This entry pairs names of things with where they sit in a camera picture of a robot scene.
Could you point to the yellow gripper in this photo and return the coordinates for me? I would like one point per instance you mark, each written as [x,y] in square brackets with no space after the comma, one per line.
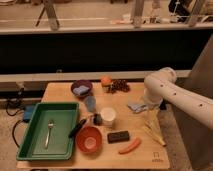
[152,119]

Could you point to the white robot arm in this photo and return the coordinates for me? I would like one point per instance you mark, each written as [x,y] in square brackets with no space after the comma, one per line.
[160,85]

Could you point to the green plastic tray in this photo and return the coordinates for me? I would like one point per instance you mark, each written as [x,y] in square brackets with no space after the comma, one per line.
[65,116]

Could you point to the orange carrot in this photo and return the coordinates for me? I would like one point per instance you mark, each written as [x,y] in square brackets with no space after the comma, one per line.
[131,146]

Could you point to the white cup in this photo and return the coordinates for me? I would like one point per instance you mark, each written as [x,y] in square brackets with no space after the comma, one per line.
[108,116]

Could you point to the dark grape bunch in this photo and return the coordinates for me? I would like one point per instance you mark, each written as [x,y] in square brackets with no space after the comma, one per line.
[119,85]

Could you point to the black rectangular block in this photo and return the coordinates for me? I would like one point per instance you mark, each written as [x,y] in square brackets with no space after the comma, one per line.
[120,136]

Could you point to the small dark object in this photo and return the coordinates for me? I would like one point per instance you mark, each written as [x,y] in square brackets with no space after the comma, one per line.
[97,120]

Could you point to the orange fruit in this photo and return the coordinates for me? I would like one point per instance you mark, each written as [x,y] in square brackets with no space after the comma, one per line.
[106,81]

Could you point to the red bowl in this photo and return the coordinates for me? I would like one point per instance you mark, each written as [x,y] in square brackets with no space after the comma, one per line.
[89,140]

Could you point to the blue sponge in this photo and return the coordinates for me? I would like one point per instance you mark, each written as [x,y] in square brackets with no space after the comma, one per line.
[80,90]

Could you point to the purple bowl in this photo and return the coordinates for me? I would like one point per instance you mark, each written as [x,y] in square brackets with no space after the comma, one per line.
[79,83]

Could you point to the silver metal spoon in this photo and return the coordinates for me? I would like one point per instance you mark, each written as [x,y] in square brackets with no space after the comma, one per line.
[50,126]

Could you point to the blue power box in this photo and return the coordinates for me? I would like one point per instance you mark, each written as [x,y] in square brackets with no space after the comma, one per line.
[28,113]

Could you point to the black handled tool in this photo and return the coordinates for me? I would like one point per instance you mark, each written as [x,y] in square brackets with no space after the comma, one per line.
[75,130]

